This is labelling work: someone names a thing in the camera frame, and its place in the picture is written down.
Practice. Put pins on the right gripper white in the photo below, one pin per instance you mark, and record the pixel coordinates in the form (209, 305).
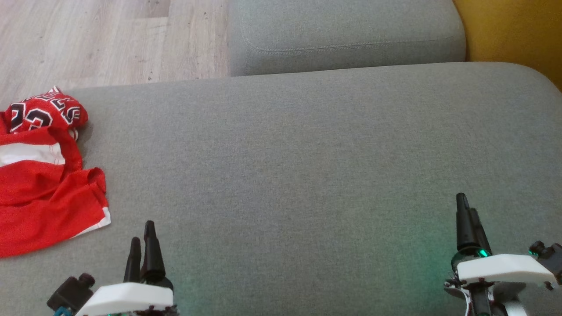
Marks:
(500, 268)

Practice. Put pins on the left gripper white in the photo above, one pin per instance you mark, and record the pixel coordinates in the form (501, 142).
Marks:
(127, 298)

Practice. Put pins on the red garment white striped trim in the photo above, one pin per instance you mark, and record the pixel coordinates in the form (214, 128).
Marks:
(39, 219)

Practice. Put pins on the red garment with white band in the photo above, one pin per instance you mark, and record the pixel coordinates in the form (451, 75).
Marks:
(41, 112)

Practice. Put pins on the large grey sofa seat cushion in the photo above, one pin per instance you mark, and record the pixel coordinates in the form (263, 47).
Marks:
(285, 175)

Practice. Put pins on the yellow cushion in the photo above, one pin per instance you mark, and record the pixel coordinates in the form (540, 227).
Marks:
(518, 30)

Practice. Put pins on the small grey sofa cushion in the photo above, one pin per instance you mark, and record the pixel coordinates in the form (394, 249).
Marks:
(342, 30)

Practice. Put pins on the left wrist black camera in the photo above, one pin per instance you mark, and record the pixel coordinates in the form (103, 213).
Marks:
(70, 292)

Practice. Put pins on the wrist black camera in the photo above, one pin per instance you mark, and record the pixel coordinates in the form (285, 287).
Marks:
(549, 259)
(70, 292)

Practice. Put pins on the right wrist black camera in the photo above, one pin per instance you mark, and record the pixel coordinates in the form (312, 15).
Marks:
(549, 259)

